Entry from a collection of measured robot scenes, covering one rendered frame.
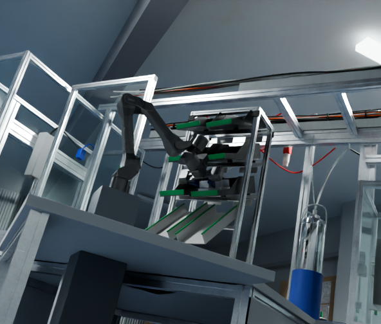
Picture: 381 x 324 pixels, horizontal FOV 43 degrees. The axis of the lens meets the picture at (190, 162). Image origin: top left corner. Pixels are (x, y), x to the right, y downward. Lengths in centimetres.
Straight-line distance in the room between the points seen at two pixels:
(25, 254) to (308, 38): 306
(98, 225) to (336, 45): 300
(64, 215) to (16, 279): 18
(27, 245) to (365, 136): 231
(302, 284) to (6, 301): 165
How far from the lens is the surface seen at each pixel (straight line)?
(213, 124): 206
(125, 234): 124
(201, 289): 161
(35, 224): 122
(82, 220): 121
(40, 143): 318
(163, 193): 202
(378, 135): 309
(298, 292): 252
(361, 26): 376
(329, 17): 370
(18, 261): 120
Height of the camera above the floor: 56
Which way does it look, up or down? 23 degrees up
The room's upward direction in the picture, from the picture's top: 13 degrees clockwise
